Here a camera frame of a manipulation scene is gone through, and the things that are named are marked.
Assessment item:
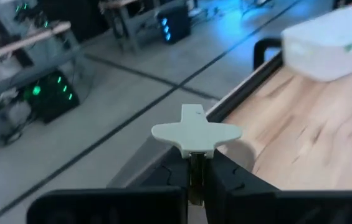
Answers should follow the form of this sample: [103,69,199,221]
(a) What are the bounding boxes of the desk with wooden top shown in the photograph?
[0,21,80,94]
[98,0,159,54]

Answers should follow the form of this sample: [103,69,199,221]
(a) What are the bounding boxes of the black computer tower green lights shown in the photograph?
[22,69,81,124]

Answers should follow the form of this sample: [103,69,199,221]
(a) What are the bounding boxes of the black table edge frame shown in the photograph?
[206,37,284,123]

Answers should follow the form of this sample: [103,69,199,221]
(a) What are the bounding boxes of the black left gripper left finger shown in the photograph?
[27,146,191,224]

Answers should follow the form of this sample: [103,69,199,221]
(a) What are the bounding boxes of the black computer tower blue lights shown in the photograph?
[156,6,193,45]

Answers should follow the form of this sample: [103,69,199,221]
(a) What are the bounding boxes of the white plastic bin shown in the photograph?
[280,5,352,83]

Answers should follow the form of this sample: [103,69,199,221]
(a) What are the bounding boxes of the grey-green staple remover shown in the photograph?
[151,103,243,207]

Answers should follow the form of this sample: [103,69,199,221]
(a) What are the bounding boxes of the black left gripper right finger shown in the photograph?
[204,149,352,224]

